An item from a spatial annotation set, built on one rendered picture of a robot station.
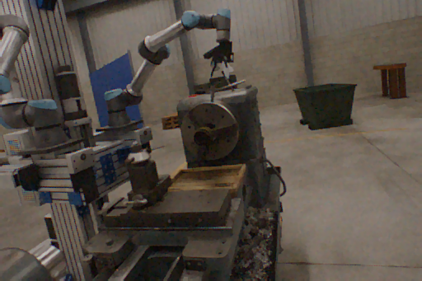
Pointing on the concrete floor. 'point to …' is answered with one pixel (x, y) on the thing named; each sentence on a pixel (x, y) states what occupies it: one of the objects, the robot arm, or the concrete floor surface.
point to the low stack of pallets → (170, 121)
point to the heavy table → (392, 80)
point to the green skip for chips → (325, 105)
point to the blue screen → (109, 72)
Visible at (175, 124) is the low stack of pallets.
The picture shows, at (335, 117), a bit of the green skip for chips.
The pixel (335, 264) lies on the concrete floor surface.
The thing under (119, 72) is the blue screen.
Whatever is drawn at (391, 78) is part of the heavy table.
